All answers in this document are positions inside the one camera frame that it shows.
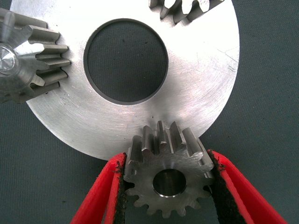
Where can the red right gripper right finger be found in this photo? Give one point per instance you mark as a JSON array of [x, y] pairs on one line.
[[240, 193]]

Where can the round metal carrier plate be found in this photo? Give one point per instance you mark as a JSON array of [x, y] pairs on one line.
[[198, 81]]

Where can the dark grey table cloth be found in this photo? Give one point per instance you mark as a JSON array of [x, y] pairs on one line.
[[268, 93]]

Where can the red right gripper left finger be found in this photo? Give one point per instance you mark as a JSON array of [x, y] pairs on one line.
[[102, 193]]

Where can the small steel planetary gear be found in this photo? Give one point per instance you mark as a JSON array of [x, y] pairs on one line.
[[28, 58], [187, 9], [168, 163]]

